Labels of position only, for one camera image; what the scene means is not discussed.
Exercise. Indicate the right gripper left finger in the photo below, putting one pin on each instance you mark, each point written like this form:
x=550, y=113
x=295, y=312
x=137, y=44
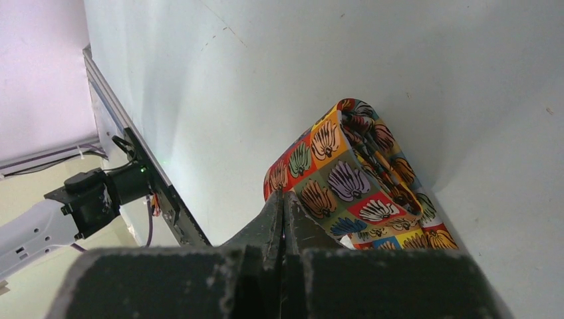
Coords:
x=239, y=279

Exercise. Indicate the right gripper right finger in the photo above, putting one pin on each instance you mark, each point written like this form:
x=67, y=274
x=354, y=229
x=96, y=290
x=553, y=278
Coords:
x=324, y=279

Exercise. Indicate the colourful patterned tie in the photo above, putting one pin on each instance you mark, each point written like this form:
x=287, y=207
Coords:
x=351, y=176

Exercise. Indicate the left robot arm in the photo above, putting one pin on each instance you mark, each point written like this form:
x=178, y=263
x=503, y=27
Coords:
x=85, y=204

